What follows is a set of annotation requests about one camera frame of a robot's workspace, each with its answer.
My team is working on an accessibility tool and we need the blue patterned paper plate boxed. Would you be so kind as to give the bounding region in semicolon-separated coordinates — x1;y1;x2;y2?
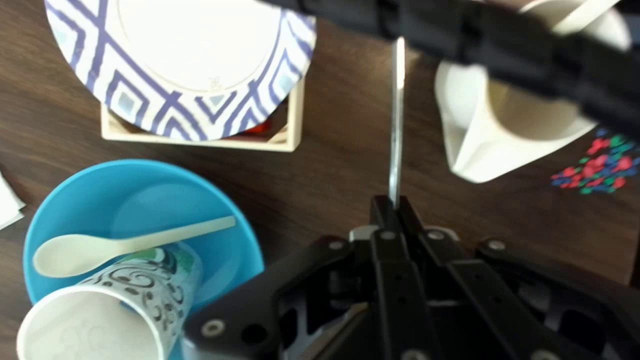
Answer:
41;0;320;144

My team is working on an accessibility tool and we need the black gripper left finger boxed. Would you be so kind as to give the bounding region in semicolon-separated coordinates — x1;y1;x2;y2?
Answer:
183;194;430;360

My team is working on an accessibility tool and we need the black braided cable sleeve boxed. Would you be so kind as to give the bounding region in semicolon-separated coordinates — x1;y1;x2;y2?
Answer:
258;0;640;141

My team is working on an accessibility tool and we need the white paper napkin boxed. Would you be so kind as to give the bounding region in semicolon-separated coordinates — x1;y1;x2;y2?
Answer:
0;172;27;234

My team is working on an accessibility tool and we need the red item in box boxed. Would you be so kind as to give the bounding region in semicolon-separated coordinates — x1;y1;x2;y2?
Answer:
234;117;276;141

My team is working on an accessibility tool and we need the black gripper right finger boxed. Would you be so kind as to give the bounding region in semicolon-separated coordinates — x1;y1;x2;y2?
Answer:
398;196;640;360

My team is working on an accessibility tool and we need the blue bowl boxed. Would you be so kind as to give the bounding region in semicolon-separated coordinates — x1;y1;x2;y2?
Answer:
21;158;268;360

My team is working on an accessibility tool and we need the white plastic spoon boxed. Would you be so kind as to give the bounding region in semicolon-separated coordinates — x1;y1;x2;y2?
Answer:
32;214;240;280

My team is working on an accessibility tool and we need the patterned paper cup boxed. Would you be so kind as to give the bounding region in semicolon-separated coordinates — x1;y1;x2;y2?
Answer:
13;243;206;360

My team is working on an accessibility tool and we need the silver ladle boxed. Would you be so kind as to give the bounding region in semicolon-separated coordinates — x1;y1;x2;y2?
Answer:
386;36;407;210

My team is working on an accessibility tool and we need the white pitcher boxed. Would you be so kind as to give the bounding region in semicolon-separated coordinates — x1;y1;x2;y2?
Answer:
433;0;634;186

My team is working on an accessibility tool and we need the cream wooden box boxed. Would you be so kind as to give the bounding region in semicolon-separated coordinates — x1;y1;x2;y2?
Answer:
97;77;310;154

